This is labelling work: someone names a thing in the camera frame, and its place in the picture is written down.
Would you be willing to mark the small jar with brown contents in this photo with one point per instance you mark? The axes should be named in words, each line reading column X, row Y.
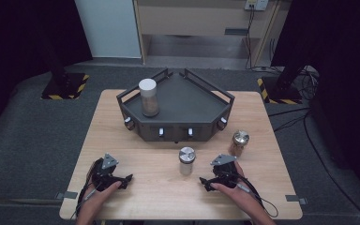
column 239, row 142

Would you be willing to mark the black stand with striped base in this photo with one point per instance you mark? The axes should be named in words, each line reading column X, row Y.
column 281, row 90
column 65, row 86

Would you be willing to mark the small jar with white contents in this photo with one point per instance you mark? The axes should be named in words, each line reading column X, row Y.
column 187, row 161

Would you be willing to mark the grey table bracket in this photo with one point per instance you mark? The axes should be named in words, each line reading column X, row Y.
column 296, row 199
column 66, row 195

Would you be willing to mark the person's right hand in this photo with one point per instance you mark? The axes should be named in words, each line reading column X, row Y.
column 243, row 193

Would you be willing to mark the person's left hand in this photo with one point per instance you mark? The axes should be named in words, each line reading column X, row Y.
column 95, row 200

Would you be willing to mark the black curtain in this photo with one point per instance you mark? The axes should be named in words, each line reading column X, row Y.
column 18, row 34
column 347, row 62

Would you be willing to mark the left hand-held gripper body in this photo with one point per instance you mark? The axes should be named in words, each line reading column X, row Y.
column 104, row 175

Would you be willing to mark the dark grey corner rack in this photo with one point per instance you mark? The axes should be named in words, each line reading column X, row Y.
column 181, row 103

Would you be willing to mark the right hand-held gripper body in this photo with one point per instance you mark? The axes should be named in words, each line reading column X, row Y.
column 226, row 173

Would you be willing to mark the tall jar with white lid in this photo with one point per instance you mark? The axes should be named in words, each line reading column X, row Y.
column 149, row 97

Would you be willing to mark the white panel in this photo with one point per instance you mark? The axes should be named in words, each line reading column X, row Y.
column 109, row 28

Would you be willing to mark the white wall socket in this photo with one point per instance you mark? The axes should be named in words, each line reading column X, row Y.
column 256, row 4

